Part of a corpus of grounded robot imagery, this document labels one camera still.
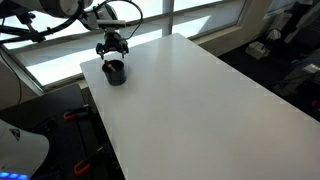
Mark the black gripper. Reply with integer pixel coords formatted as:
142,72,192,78
96,31,129,60

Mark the red and white marker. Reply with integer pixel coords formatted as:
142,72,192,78
104,60,117,72

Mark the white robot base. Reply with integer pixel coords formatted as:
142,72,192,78
0,120,49,180

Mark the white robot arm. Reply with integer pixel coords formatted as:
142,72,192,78
0,0,129,58

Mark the dark blue cup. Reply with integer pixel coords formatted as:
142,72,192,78
102,60,126,86

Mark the black mounting table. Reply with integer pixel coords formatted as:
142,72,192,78
0,85,125,180

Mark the white device on floor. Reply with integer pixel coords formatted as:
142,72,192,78
245,41,270,60

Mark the upper orange-handled clamp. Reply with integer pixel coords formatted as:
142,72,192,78
63,104,91,121

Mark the orange-handled clamp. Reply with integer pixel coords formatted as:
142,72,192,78
73,146,106,176
63,104,91,121

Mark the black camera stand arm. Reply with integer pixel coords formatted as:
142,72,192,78
0,13,45,44

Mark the lower orange-handled clamp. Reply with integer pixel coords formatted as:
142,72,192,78
73,146,106,176

